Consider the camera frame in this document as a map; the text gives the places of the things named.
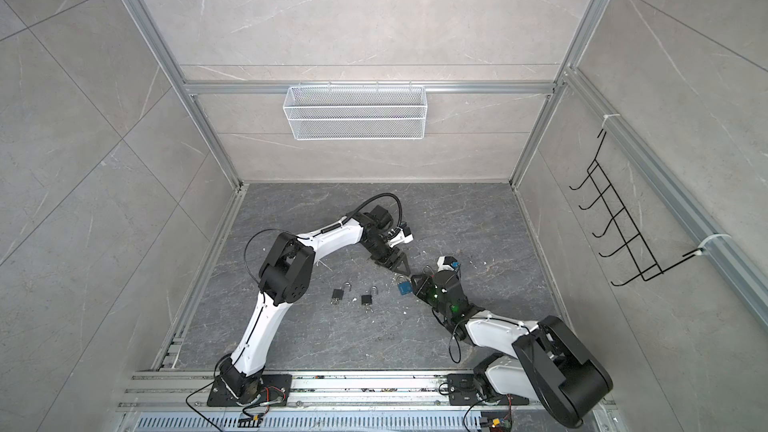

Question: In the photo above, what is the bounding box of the blue padlock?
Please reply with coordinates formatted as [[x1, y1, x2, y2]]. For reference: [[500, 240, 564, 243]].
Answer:
[[397, 276, 413, 296]]

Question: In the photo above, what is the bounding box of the black padlock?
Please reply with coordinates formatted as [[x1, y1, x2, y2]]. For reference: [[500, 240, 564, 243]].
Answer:
[[361, 285, 378, 313], [330, 281, 352, 305]]

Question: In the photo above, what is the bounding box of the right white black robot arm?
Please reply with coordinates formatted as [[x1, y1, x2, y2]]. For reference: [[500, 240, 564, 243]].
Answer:
[[411, 270, 614, 428]]

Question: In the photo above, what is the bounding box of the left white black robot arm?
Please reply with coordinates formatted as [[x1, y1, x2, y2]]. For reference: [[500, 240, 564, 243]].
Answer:
[[219, 206, 413, 405]]

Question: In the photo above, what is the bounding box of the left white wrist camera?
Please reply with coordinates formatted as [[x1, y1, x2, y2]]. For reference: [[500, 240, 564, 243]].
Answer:
[[387, 222, 413, 247]]

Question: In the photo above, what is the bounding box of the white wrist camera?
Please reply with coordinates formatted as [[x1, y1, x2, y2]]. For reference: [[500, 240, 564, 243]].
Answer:
[[437, 256, 461, 274], [387, 222, 413, 247]]

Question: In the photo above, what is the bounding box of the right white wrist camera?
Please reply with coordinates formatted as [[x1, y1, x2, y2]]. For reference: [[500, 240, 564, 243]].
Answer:
[[437, 256, 461, 274]]

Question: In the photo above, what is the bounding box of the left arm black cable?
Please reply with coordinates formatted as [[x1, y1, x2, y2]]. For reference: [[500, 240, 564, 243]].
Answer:
[[344, 192, 404, 229]]

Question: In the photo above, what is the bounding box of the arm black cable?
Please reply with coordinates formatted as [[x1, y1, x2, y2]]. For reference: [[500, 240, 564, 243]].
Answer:
[[446, 317, 467, 365], [344, 192, 404, 229]]

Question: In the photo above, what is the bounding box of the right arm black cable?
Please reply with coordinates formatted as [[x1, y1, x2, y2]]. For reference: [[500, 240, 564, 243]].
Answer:
[[446, 317, 467, 365]]

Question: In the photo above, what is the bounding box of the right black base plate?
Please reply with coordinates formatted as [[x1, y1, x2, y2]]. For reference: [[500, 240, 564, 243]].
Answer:
[[437, 371, 534, 406]]

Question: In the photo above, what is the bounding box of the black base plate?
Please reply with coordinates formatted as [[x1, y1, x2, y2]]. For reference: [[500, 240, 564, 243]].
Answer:
[[206, 374, 293, 407], [437, 371, 534, 406]]

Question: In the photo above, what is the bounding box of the white wire mesh basket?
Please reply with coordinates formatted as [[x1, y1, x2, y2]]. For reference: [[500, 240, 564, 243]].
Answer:
[[283, 85, 428, 141]]

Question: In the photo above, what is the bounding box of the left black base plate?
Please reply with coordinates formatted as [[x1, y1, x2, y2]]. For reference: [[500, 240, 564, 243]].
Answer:
[[206, 374, 293, 407]]

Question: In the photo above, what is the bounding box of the black wire hook rack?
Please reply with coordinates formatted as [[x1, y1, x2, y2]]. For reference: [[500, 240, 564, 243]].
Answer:
[[568, 129, 707, 288]]

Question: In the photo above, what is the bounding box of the aluminium front rail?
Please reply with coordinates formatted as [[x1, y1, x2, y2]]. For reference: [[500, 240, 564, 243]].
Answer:
[[116, 369, 619, 414]]

